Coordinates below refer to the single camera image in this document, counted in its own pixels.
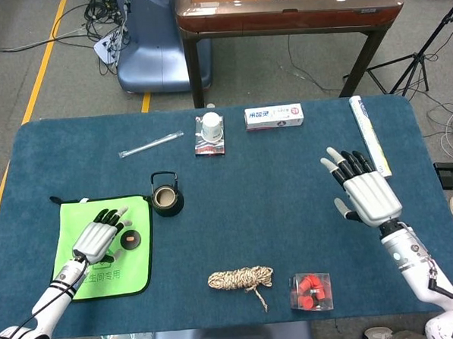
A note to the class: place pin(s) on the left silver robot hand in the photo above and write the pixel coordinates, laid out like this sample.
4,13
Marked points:
95,241

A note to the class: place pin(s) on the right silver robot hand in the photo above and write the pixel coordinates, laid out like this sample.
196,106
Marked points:
372,200

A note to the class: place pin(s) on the black teapot lid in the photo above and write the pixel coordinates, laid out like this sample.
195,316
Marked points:
133,240

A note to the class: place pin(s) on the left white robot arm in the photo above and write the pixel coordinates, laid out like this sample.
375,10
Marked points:
51,300

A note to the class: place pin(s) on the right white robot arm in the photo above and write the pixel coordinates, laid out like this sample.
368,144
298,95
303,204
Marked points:
409,258

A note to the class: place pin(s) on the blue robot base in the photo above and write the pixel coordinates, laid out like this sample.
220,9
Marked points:
155,48

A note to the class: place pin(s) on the black cast iron teapot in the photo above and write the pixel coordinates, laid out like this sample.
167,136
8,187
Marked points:
175,209

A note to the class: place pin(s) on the green cleaning cloth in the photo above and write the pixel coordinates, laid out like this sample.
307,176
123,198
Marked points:
137,273

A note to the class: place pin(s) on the black foot pedal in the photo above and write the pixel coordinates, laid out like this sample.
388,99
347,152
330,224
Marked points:
451,176

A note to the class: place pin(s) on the white wrapped roll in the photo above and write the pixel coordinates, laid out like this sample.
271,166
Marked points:
362,117

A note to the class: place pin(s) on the blue felt table mat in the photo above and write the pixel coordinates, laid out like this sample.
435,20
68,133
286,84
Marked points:
269,194

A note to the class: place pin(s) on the clear box of red caps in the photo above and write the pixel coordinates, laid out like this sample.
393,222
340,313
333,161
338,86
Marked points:
310,291

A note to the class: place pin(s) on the straw in clear wrapper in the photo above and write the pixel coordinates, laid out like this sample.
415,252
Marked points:
151,144

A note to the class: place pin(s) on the white toothpaste box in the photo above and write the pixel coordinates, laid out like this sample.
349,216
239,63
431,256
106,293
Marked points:
273,117

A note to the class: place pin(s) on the white sneaker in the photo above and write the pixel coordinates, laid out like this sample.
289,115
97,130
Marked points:
377,336

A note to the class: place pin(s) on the black tripod stand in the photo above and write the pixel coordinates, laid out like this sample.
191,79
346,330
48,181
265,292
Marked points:
416,59

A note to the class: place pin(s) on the white paper cup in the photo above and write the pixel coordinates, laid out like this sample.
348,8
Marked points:
211,126

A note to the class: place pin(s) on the white power strip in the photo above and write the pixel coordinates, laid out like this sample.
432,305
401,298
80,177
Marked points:
104,50

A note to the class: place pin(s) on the brown mahjong table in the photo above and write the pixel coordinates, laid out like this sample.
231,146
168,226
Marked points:
279,18

